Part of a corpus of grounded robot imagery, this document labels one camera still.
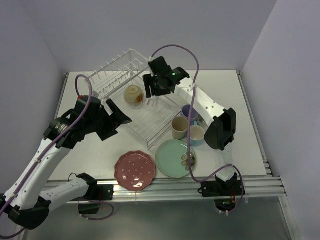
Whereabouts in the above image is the clear faceted drinking glass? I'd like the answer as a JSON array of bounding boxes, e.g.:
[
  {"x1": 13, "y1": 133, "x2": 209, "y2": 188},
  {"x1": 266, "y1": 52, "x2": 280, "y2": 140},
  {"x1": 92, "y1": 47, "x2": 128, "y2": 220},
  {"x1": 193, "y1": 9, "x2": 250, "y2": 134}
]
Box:
[{"x1": 144, "y1": 96, "x2": 159, "y2": 112}]

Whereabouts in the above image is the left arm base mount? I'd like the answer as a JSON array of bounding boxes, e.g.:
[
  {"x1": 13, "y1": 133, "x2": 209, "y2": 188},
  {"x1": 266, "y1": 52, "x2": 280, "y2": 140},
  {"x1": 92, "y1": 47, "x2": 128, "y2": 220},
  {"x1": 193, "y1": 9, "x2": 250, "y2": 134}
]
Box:
[{"x1": 76, "y1": 184, "x2": 114, "y2": 215}]

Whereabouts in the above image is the white wire dish rack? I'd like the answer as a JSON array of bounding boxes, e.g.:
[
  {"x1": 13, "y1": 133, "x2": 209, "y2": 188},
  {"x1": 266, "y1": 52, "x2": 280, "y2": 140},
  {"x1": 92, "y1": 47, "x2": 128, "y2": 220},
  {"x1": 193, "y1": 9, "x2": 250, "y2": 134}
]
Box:
[{"x1": 87, "y1": 48, "x2": 181, "y2": 149}]

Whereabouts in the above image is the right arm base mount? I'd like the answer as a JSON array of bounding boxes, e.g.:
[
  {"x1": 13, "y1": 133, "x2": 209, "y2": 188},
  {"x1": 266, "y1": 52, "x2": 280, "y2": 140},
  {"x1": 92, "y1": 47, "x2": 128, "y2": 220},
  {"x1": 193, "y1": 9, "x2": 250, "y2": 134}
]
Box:
[{"x1": 197, "y1": 173, "x2": 246, "y2": 216}]

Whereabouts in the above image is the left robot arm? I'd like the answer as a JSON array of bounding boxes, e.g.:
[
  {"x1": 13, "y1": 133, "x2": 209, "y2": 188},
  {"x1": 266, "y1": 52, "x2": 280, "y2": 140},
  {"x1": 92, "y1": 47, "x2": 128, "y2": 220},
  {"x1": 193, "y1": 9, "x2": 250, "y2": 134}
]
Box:
[{"x1": 0, "y1": 95, "x2": 132, "y2": 230}]

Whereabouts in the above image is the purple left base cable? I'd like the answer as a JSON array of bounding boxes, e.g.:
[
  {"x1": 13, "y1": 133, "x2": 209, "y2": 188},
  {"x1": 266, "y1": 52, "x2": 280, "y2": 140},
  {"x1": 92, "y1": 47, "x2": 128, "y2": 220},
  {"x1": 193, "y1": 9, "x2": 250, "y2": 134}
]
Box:
[{"x1": 79, "y1": 201, "x2": 115, "y2": 222}]

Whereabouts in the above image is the beige cup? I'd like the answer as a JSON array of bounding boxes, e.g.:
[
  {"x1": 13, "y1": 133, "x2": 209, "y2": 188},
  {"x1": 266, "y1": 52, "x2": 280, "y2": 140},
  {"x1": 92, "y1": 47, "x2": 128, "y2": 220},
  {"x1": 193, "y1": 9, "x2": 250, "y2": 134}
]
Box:
[{"x1": 171, "y1": 116, "x2": 188, "y2": 140}]

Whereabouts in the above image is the light blue mug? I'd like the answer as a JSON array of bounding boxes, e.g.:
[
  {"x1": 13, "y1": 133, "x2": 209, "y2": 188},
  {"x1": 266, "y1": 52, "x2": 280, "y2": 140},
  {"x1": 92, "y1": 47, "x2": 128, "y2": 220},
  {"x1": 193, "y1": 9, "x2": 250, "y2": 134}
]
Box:
[{"x1": 186, "y1": 125, "x2": 205, "y2": 147}]

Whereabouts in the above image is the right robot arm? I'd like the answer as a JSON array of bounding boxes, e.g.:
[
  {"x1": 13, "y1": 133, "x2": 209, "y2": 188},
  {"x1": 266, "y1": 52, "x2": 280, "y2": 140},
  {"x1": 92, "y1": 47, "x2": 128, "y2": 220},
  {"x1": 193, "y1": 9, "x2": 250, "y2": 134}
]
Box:
[{"x1": 143, "y1": 56, "x2": 236, "y2": 195}]

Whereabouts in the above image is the mint green floral plate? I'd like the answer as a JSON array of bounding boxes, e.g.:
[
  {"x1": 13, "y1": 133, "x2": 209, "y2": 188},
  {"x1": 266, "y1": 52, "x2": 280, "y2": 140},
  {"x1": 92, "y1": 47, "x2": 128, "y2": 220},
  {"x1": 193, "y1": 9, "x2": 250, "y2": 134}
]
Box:
[{"x1": 155, "y1": 139, "x2": 190, "y2": 179}]

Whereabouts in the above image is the beige floral ceramic bowl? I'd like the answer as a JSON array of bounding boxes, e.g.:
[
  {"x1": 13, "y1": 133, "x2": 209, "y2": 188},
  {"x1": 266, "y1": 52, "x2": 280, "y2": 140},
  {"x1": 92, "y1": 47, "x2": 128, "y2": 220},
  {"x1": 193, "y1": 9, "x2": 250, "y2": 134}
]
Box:
[{"x1": 123, "y1": 85, "x2": 144, "y2": 106}]

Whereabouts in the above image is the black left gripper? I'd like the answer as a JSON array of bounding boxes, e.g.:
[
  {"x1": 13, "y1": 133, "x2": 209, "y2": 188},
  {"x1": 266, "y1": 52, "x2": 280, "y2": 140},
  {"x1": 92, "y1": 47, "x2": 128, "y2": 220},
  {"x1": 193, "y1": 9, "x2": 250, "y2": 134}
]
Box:
[{"x1": 84, "y1": 99, "x2": 131, "y2": 141}]

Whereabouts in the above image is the small metal cup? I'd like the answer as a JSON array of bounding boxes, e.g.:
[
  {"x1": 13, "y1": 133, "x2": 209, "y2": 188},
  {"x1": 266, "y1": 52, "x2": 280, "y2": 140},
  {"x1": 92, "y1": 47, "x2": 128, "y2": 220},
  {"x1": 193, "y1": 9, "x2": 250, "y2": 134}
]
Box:
[{"x1": 197, "y1": 117, "x2": 207, "y2": 125}]

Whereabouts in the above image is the lavender cup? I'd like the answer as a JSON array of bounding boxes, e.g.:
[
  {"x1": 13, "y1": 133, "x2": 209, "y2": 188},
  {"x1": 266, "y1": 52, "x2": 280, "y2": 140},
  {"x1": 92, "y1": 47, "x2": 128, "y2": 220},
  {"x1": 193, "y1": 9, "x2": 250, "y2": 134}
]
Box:
[{"x1": 181, "y1": 104, "x2": 199, "y2": 122}]

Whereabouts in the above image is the pink polka dot plate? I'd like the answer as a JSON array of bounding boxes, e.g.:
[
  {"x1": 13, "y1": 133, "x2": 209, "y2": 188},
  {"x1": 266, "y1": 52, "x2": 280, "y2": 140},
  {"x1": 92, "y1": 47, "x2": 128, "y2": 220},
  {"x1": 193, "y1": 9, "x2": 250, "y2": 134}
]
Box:
[{"x1": 114, "y1": 150, "x2": 156, "y2": 192}]

